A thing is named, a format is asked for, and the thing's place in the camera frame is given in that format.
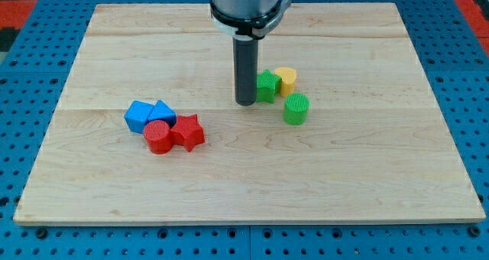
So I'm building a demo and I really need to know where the red star block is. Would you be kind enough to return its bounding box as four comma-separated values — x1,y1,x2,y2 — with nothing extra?
170,114,205,152

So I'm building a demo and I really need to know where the blue triangle block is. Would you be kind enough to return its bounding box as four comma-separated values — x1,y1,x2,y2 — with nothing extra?
147,100,176,128

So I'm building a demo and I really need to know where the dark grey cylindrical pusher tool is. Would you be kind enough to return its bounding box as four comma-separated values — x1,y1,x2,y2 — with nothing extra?
233,39,258,106

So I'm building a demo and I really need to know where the blue cube block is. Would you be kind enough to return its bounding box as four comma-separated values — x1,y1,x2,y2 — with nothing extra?
124,100,154,134

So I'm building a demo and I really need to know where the green star block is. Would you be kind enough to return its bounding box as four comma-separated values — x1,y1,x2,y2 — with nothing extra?
256,70,281,103

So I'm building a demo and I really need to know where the wooden board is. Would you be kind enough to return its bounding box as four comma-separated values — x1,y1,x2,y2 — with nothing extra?
14,2,485,226

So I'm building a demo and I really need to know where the green cylinder block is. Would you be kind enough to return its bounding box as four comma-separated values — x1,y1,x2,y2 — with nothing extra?
283,93,309,125

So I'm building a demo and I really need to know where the red cylinder block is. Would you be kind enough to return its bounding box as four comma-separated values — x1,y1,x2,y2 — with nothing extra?
143,120,173,154

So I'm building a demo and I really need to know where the yellow heart block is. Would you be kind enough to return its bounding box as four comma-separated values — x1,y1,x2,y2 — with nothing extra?
274,67,297,98

